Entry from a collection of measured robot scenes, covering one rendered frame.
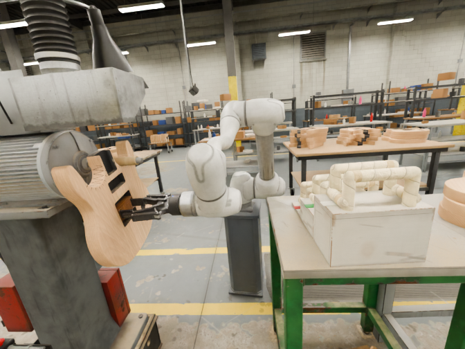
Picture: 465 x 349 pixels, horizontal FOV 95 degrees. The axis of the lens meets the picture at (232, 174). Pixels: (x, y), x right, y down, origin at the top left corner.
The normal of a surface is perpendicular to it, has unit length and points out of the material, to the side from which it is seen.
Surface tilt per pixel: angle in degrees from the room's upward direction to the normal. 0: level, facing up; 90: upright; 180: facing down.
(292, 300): 89
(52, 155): 76
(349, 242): 90
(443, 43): 90
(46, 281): 90
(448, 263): 0
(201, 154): 39
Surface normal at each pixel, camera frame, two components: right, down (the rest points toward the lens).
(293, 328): -0.07, 0.28
